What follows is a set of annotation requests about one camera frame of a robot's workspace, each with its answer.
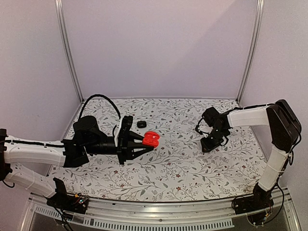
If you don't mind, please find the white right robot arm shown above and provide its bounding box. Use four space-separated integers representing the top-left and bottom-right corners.
201 99 302 210

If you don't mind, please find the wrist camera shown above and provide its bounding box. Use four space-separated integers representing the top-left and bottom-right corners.
114 115 133 147
195 125 212 137

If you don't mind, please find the right aluminium frame post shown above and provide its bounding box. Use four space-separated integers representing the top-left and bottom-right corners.
236 0 265 105

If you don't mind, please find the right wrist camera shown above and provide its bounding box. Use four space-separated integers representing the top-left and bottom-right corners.
195 125 212 137

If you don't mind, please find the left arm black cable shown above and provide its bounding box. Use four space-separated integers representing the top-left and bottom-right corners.
79 94 122 121

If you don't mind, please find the black earbud charging case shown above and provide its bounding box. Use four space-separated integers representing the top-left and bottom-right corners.
137 121 147 128

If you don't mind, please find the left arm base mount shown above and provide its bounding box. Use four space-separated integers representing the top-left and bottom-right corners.
47 178 89 214

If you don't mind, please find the floral patterned table mat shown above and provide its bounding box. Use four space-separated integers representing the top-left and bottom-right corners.
49 99 266 202

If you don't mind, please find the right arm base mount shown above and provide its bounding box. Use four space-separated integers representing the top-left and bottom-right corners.
231 185 274 215

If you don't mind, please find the aluminium frame post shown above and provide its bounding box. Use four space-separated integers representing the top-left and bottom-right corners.
236 0 265 105
54 0 84 103

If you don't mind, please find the left aluminium frame post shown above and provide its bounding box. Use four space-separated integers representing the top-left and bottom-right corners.
54 0 84 103

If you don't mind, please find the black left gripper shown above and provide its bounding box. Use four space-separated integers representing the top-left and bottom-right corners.
84 131 154 165

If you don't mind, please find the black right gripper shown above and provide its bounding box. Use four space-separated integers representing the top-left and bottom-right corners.
201 127 228 152

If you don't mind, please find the red round charging case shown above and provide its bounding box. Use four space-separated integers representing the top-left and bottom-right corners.
142 131 160 148

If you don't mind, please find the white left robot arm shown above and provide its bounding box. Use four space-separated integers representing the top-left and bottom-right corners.
0 115 160 209

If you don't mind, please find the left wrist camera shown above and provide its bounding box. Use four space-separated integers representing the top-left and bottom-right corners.
114 115 133 147

